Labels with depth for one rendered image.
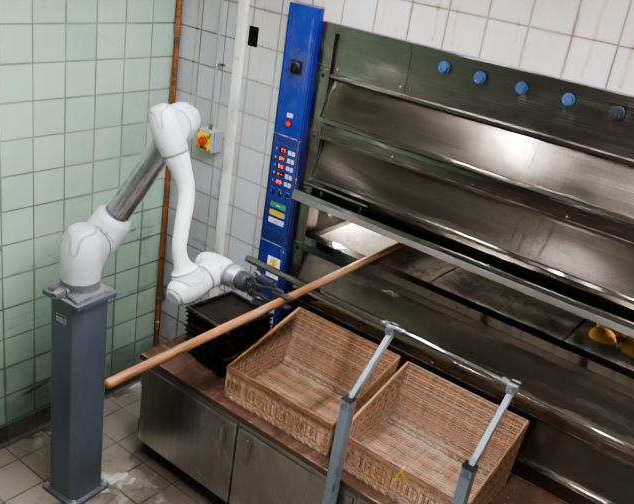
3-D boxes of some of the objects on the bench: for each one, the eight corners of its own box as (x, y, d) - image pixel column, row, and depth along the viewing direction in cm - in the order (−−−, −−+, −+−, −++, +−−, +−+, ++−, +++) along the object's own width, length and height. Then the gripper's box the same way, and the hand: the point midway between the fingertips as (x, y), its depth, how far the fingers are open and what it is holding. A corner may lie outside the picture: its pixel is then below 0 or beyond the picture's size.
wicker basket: (291, 355, 357) (299, 304, 346) (391, 409, 329) (403, 355, 318) (220, 395, 319) (227, 339, 308) (327, 460, 291) (338, 400, 280)
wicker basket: (394, 412, 327) (407, 358, 316) (514, 477, 298) (532, 420, 287) (329, 463, 290) (340, 404, 279) (459, 543, 261) (477, 480, 250)
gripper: (249, 258, 285) (298, 281, 273) (244, 295, 291) (292, 319, 279) (236, 263, 279) (285, 286, 267) (231, 301, 285) (280, 326, 274)
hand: (282, 300), depth 275 cm, fingers closed on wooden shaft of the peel, 3 cm apart
